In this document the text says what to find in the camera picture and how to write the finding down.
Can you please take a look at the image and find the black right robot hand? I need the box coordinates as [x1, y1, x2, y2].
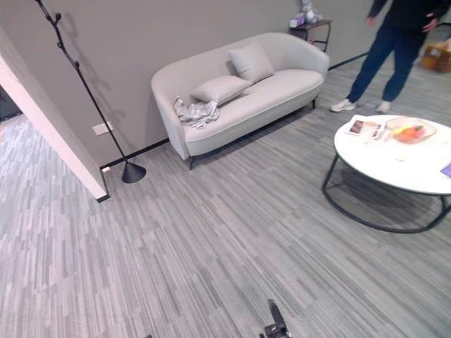
[259, 299, 289, 338]

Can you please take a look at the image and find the black branch coat rack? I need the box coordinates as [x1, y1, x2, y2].
[34, 0, 148, 184]

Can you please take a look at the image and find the light grey sofa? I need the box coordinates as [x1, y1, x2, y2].
[150, 32, 330, 171]

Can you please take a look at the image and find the round white coffee table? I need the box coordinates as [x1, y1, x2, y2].
[321, 114, 451, 234]

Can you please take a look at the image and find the crumpled grey garment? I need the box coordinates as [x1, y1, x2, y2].
[172, 96, 221, 130]

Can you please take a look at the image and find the orange fruit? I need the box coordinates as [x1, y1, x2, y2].
[393, 125, 428, 142]

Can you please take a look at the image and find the flat grey cushion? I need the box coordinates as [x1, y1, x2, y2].
[190, 75, 252, 106]

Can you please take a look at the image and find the glass fruit bowl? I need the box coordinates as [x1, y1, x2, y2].
[383, 117, 438, 145]

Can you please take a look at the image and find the square grey cushion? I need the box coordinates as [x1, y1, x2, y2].
[227, 40, 276, 85]

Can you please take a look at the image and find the person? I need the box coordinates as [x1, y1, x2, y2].
[330, 0, 450, 114]

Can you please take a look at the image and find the dark side table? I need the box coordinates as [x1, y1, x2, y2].
[288, 18, 333, 54]

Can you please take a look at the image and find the cardboard box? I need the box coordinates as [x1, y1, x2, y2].
[421, 41, 451, 73]

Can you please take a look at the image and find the grey plush toy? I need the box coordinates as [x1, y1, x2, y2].
[299, 0, 323, 24]

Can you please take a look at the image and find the white wall socket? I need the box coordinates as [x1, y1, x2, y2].
[92, 121, 114, 135]

